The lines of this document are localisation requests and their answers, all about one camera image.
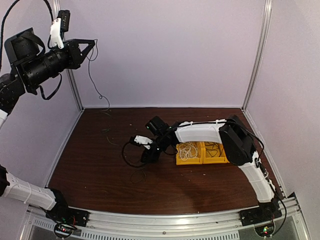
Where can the left aluminium frame post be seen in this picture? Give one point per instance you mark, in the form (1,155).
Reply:
(69,73)

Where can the right circuit board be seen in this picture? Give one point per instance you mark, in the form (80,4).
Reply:
(265,230)

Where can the right aluminium frame post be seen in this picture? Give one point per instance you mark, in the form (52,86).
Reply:
(264,30)

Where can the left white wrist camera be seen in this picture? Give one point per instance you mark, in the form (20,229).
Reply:
(59,26)

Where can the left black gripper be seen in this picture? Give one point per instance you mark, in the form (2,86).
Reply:
(75,56)

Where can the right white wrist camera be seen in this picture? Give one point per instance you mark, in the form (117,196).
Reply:
(139,140)

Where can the yellow plastic bin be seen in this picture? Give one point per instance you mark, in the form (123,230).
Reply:
(189,153)
(214,153)

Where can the left circuit board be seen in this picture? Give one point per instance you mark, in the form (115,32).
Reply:
(63,231)

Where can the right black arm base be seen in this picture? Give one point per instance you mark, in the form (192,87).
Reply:
(263,213)

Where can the middle yellow plastic bin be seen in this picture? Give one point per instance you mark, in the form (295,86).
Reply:
(214,153)

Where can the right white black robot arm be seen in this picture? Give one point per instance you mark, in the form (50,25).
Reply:
(237,142)

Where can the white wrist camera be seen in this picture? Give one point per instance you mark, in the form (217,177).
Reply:
(59,26)
(139,140)

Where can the circuit board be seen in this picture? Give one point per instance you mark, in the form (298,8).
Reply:
(63,231)
(265,230)

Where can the aluminium front rail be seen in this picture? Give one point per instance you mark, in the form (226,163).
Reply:
(221,225)

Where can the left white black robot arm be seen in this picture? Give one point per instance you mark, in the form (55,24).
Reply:
(31,65)

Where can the aluminium frame post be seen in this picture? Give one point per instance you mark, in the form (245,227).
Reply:
(69,73)
(264,30)

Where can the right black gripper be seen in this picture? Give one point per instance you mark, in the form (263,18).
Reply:
(153,158)

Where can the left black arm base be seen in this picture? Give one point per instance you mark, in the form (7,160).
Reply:
(69,216)

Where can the left yellow plastic bin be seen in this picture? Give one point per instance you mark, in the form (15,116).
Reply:
(189,153)

